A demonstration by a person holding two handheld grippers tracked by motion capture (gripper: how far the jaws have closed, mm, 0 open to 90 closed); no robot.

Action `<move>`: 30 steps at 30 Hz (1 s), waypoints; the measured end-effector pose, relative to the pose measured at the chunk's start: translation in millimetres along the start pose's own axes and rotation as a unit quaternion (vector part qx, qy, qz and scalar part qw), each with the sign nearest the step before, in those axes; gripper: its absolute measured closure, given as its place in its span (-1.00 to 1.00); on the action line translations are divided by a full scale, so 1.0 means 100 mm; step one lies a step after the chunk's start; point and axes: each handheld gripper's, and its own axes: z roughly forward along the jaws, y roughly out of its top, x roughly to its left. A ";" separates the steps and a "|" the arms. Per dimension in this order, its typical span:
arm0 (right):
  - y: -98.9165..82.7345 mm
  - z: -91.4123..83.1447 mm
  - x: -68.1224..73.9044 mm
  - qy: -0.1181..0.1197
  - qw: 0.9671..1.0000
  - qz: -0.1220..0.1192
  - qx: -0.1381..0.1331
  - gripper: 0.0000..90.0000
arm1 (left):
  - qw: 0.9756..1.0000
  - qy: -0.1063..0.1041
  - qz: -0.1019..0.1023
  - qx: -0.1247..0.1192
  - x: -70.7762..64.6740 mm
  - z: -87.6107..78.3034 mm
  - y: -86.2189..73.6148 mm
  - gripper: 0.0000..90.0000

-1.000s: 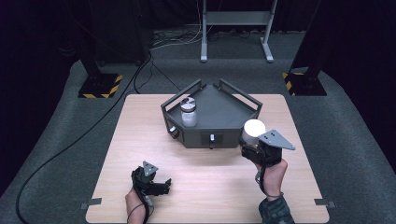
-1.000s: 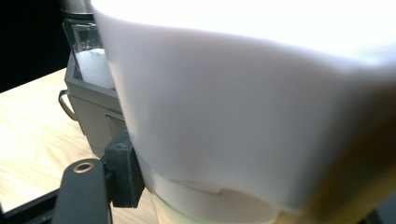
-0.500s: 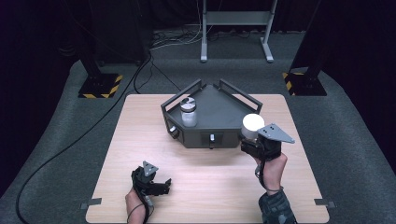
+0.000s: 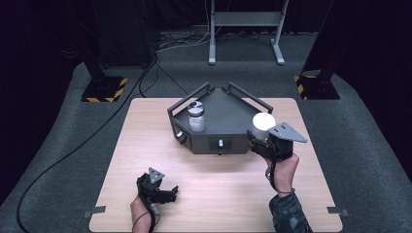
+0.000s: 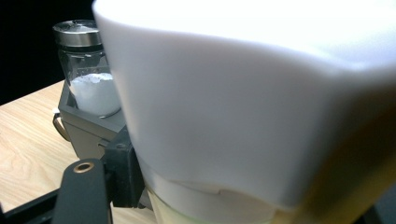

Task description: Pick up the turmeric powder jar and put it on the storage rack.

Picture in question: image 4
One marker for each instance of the grey tape strip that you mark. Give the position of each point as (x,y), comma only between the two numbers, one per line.
(94,211)
(337,211)

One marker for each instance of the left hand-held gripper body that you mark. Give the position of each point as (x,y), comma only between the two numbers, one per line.
(150,184)

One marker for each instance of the person's right hand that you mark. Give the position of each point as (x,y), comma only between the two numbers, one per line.
(285,173)

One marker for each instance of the grey metal stand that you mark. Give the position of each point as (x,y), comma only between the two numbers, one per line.
(246,19)

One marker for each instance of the glass jar with silver lid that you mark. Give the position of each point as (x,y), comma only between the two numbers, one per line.
(196,116)

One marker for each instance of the black stand with striped base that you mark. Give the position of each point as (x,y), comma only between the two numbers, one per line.
(319,85)
(105,89)

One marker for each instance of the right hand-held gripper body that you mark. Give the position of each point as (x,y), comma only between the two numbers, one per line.
(280,142)

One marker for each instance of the person's left hand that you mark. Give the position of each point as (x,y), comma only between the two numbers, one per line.
(141,210)

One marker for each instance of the white-lidded jar with brown contents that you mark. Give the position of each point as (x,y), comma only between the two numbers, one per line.
(262,124)

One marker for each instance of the dark grey corner rack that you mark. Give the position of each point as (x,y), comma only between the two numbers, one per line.
(223,116)

